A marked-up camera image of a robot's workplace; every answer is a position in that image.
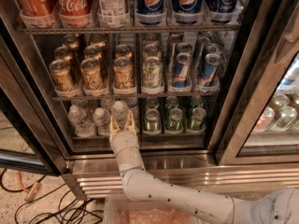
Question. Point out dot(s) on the gold can front left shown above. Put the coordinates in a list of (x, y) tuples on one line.
[(62, 75)]

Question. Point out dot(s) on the left blue Pepsi can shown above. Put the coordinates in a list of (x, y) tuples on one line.
[(150, 2)]

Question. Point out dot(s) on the steel fridge bottom grille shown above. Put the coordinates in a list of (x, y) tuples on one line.
[(95, 177)]

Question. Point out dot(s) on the green white 7up can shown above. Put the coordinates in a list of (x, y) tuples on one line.
[(152, 72)]

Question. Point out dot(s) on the green can front middle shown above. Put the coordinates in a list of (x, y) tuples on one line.
[(175, 120)]

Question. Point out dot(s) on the open fridge glass door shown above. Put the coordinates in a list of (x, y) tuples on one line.
[(24, 99)]

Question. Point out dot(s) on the right fridge glass door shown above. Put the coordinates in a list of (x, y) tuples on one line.
[(260, 130)]

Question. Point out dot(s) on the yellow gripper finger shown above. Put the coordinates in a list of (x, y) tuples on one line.
[(130, 122), (114, 126)]

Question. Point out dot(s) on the left Red Bull can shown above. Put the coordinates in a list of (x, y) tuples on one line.
[(180, 70)]

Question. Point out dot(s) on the right red Coca-Cola can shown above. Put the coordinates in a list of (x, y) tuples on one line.
[(74, 2)]

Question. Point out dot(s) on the clear water bottle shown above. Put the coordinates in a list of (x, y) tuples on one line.
[(101, 118), (119, 111), (80, 120)]

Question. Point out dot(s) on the green can front right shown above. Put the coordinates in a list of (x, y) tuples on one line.
[(197, 118)]

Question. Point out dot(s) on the left clear plastic bin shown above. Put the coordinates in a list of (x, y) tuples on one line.
[(119, 209)]

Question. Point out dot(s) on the gold can front middle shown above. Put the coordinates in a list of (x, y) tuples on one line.
[(91, 72)]

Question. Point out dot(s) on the middle blue Pepsi can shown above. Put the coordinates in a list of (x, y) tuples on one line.
[(187, 2)]

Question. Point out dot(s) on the orange extension cord plug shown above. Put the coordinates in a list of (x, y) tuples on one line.
[(33, 192)]

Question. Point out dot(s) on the red bull can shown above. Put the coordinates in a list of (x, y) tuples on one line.
[(209, 69), (180, 70)]

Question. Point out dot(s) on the green can front left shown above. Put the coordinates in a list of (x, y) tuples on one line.
[(152, 121)]

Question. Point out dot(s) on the gold can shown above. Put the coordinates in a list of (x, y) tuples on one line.
[(62, 75), (91, 72), (123, 73)]

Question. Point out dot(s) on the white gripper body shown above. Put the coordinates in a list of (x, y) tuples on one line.
[(123, 140)]

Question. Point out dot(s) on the gold can front right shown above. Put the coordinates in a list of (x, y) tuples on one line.
[(123, 73)]

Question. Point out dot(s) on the white labelled can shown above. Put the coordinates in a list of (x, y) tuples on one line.
[(111, 2)]

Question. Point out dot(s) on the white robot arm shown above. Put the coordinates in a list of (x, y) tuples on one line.
[(278, 207)]

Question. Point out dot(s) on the right Red Bull can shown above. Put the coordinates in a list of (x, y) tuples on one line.
[(209, 69)]

